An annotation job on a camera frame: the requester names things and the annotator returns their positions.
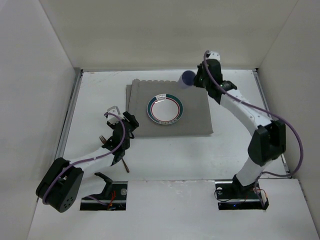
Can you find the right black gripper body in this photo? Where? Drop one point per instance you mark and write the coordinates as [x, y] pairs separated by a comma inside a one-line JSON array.
[[199, 78]]

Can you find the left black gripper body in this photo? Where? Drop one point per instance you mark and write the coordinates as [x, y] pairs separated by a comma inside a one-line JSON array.
[[110, 143]]

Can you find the purple cup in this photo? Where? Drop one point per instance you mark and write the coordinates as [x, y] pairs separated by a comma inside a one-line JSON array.
[[186, 79]]

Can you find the white plate green red rim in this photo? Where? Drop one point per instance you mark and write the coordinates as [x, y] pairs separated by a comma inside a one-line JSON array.
[[165, 109]]

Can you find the grey cloth placemat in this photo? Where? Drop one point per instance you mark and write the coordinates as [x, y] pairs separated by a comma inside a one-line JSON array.
[[195, 119]]

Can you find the brown wooden spoon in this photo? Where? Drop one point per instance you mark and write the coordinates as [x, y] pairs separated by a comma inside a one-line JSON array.
[[125, 166]]

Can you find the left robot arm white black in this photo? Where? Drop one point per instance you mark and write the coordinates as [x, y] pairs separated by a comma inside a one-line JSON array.
[[61, 183]]

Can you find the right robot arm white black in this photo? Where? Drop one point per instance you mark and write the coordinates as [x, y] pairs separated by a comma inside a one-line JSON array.
[[268, 139]]

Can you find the brown wooden fork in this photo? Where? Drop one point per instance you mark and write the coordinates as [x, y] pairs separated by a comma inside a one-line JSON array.
[[102, 139]]

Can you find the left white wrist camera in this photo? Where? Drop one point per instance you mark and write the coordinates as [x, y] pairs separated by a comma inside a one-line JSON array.
[[113, 115]]

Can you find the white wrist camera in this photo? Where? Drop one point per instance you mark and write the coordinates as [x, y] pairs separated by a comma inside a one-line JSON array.
[[113, 115], [212, 55]]

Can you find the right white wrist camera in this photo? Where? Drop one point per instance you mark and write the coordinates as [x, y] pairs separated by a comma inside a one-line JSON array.
[[212, 55]]

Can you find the left aluminium table rail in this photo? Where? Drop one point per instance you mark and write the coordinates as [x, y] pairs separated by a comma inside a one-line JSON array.
[[67, 118]]

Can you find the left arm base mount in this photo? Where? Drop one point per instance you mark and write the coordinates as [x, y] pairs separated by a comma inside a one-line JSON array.
[[113, 196]]

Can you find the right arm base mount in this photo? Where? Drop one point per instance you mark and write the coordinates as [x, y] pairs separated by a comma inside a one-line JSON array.
[[228, 199]]

